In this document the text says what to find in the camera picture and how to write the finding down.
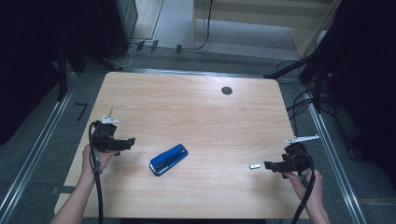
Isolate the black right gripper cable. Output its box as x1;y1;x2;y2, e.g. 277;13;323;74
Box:
290;145;317;224

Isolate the person's left hand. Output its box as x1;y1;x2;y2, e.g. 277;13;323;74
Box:
81;143;120;185

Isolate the black metal stand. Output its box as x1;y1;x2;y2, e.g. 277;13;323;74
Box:
55;41;87;102
263;0;356;113

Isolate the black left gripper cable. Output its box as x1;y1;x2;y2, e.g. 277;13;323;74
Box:
88;120;105;224

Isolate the white floor cable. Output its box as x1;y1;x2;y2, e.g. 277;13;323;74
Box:
119;42;138;70

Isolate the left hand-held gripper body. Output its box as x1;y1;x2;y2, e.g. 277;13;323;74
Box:
90;106;120;154

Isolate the black cabinet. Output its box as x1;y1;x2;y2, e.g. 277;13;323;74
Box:
94;0;139;60

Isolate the thin black floor cable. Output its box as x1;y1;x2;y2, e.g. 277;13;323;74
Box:
181;0;215;51

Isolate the person's right hand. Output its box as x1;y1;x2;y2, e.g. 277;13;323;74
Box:
284;169;325;210

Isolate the metal floor rail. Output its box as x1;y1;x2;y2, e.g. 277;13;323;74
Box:
307;101;369;224
0;70;79;224

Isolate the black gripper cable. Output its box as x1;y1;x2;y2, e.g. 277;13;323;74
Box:
88;120;105;224
290;145;317;224

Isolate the blue stapler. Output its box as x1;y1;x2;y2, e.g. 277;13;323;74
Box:
148;143;190;177

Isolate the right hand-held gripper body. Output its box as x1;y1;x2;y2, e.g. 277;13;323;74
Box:
281;133;320;180

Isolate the bundle of black cables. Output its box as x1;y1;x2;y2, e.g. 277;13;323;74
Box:
276;59;331;138

